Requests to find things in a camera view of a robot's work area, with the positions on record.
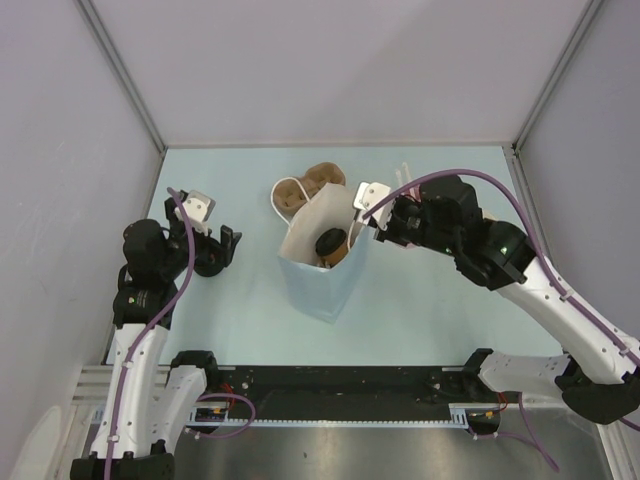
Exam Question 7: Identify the stacked brown pulp carriers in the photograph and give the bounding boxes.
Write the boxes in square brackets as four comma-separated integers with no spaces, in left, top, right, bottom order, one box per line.
[271,162,346,217]

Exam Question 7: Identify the single black cup lid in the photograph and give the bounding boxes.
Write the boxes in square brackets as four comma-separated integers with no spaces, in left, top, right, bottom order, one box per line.
[315,228,347,257]

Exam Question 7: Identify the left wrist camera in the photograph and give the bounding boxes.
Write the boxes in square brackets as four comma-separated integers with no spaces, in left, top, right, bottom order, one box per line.
[174,190,216,236]

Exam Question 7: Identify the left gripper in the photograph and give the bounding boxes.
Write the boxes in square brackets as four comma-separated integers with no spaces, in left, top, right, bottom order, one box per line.
[159,200,240,278]

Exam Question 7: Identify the stack of paper cups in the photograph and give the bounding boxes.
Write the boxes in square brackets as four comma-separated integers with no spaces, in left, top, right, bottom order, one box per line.
[483,210,497,221]

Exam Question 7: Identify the light blue paper bag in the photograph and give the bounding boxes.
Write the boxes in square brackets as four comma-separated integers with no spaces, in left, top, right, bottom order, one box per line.
[270,177,368,324]

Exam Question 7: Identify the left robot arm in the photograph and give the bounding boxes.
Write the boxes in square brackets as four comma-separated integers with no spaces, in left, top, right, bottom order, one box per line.
[70,190,242,479]

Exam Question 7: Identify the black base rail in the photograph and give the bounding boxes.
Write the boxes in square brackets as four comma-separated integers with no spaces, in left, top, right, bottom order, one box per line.
[209,366,499,422]

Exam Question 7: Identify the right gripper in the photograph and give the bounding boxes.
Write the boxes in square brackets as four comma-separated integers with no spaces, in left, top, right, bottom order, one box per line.
[371,194,459,256]

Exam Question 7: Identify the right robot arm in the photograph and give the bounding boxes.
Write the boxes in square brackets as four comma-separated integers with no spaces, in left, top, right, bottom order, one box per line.
[354,169,639,425]

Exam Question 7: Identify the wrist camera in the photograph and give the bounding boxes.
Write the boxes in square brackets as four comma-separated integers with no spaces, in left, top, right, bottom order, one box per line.
[174,190,216,236]
[353,182,393,231]

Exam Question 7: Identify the stack of black lids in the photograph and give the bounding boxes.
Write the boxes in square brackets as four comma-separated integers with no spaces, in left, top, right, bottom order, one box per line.
[194,260,225,278]

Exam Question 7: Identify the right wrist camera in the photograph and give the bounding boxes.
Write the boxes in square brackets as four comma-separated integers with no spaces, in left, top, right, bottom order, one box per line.
[353,182,393,231]

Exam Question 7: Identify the single brown paper cup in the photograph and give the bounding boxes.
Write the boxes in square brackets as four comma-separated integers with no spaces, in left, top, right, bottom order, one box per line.
[320,240,350,269]

